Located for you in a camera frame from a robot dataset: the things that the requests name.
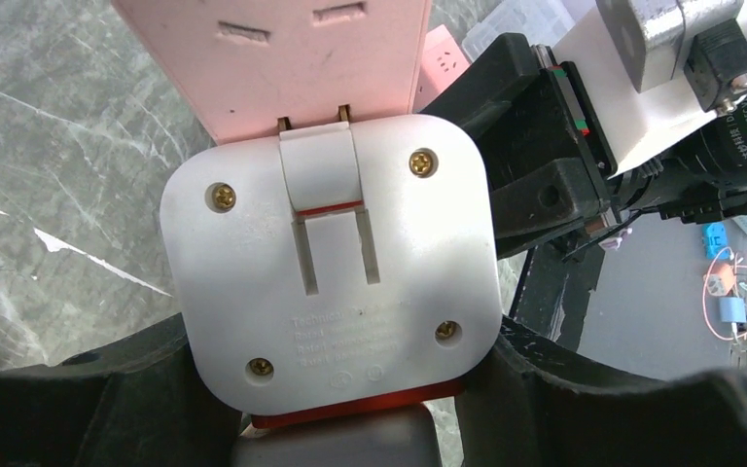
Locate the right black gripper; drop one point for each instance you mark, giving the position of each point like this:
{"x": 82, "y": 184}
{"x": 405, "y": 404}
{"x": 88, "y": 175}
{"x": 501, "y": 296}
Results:
{"x": 550, "y": 171}

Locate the pink power strip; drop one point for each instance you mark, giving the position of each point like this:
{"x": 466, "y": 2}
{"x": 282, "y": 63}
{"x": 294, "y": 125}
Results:
{"x": 242, "y": 66}

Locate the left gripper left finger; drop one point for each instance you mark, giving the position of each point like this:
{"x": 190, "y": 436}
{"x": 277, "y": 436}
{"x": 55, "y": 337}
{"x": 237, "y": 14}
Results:
{"x": 138, "y": 401}

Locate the white cube adapter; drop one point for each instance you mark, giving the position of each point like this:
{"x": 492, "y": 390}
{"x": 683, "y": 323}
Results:
{"x": 397, "y": 437}

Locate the pink cube socket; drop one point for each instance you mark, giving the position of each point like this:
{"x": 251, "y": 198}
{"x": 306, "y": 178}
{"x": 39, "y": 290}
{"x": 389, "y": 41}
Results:
{"x": 442, "y": 63}

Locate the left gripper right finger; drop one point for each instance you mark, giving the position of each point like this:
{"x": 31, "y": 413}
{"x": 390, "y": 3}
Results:
{"x": 532, "y": 402}

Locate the red cube adapter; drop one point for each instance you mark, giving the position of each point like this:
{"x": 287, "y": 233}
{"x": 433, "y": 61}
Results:
{"x": 333, "y": 263}

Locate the clear screw box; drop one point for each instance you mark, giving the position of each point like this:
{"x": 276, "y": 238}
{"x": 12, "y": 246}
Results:
{"x": 541, "y": 22}

